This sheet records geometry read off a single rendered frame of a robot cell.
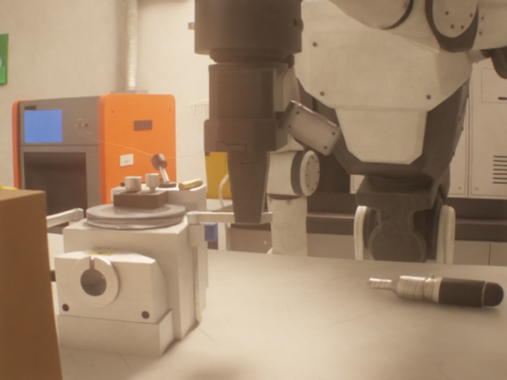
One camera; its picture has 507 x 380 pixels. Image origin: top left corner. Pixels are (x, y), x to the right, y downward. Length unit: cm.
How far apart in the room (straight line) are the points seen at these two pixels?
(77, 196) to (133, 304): 139
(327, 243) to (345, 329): 156
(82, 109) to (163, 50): 189
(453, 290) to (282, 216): 61
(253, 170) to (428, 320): 21
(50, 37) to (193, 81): 109
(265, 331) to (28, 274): 36
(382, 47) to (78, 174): 115
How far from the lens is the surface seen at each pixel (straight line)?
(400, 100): 93
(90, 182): 183
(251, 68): 49
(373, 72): 93
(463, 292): 61
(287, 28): 50
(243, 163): 51
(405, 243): 109
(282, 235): 119
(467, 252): 205
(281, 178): 111
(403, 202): 105
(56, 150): 190
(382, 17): 66
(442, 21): 68
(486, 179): 208
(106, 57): 388
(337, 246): 210
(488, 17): 80
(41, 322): 22
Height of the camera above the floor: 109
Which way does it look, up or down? 7 degrees down
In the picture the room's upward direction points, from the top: straight up
